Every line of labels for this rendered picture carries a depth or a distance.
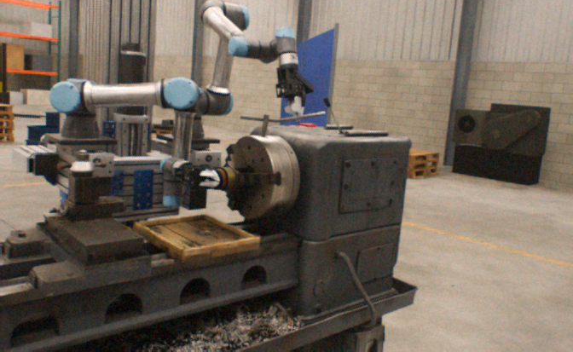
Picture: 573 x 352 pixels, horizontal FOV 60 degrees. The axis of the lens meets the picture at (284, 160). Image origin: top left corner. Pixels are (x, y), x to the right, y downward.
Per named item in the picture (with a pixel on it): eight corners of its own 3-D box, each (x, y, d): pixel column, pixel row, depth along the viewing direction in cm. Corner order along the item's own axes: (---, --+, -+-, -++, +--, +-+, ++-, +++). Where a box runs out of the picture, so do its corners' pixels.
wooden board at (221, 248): (205, 222, 198) (205, 213, 198) (259, 248, 172) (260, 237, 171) (133, 232, 179) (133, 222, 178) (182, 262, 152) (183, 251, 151)
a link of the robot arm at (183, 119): (176, 77, 208) (164, 190, 214) (171, 76, 197) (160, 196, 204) (203, 80, 209) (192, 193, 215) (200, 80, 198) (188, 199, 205)
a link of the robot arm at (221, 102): (194, 111, 243) (213, -3, 224) (221, 112, 252) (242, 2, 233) (204, 119, 234) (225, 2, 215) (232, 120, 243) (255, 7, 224)
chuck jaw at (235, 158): (248, 172, 191) (239, 146, 195) (255, 166, 187) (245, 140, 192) (224, 174, 184) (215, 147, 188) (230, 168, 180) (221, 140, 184)
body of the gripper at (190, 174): (188, 188, 176) (173, 181, 185) (210, 187, 181) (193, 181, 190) (190, 167, 175) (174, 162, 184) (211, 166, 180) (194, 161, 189)
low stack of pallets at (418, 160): (400, 167, 1054) (402, 147, 1048) (438, 174, 1001) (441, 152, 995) (370, 171, 958) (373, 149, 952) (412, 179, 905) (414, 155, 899)
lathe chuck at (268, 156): (238, 201, 207) (248, 127, 200) (286, 228, 184) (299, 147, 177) (219, 203, 201) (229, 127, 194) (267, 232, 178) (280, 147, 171)
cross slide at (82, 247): (89, 216, 173) (90, 204, 172) (143, 252, 141) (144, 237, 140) (38, 222, 162) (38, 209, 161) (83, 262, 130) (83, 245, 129)
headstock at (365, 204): (332, 201, 257) (338, 126, 252) (408, 224, 222) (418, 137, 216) (238, 212, 218) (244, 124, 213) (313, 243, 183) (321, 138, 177)
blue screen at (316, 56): (259, 155, 1076) (267, 44, 1044) (295, 157, 1090) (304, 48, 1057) (293, 197, 674) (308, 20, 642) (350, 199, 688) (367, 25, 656)
